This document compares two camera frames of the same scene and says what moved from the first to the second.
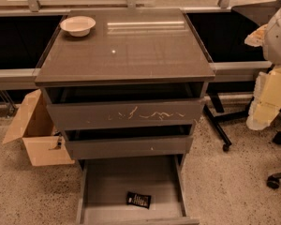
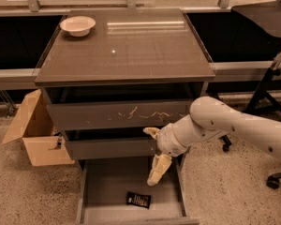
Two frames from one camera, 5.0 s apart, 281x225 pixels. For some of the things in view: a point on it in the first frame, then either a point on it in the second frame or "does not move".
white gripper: x=278 y=41 -> x=168 y=139
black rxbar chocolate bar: x=139 y=200 does not move
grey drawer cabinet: x=125 y=88 does not move
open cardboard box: x=35 y=126 does not move
